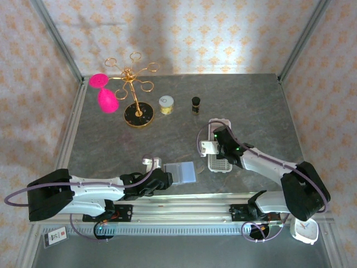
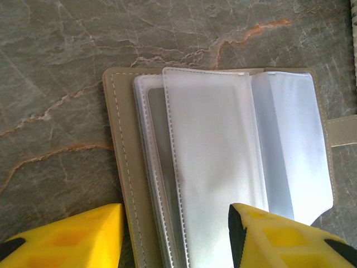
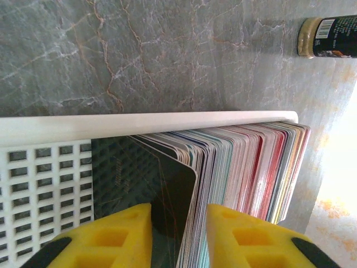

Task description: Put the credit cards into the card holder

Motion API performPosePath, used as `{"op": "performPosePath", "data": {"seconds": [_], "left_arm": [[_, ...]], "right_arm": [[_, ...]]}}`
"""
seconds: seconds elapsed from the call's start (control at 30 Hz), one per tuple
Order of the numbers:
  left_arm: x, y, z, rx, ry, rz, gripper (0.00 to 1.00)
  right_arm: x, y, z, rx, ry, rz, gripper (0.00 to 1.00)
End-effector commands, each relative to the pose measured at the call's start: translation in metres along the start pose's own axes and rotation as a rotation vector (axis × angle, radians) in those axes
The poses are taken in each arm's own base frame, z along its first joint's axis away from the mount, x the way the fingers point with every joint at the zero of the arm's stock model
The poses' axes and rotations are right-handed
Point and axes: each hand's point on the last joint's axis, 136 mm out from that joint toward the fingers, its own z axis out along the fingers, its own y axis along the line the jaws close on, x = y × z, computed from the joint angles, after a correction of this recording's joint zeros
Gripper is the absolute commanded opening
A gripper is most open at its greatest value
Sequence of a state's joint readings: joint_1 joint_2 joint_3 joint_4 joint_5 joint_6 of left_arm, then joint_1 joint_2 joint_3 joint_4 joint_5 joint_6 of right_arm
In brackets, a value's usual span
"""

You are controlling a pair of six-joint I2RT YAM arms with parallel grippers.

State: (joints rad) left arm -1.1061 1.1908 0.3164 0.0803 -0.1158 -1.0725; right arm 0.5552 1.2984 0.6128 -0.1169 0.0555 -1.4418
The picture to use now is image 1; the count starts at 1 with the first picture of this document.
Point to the aluminium table side rail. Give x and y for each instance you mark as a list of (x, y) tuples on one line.
[(73, 123)]

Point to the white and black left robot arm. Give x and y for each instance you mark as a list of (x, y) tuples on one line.
[(94, 192)]

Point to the white mesh plastic basket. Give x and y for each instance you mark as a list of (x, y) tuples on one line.
[(219, 166)]

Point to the aluminium frame post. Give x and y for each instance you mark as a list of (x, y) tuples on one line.
[(57, 36), (304, 36)]

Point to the black and white label tag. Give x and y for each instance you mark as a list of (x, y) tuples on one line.
[(55, 238)]

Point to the round pink makeup puff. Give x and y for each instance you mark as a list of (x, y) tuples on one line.
[(98, 80)]

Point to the small clear plastic piece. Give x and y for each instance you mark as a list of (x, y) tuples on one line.
[(199, 169)]

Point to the black round controller puck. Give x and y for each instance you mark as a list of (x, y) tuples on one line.
[(104, 233), (259, 233)]

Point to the pink fluffy earrings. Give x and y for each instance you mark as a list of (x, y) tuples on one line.
[(107, 101)]

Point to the gold jar with white lid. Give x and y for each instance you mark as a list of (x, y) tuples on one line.
[(166, 101)]

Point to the small dark bottle black cap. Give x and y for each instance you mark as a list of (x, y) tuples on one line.
[(195, 106)]

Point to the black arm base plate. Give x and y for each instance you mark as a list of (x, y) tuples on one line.
[(125, 212), (237, 213)]

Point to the aluminium mounting rail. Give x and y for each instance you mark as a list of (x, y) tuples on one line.
[(181, 212)]

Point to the white square alarm clock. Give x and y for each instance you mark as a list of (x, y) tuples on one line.
[(305, 234)]

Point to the pale blue folding card holder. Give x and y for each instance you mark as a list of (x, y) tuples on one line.
[(184, 173)]

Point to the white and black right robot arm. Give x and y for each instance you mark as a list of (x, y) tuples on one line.
[(259, 164)]

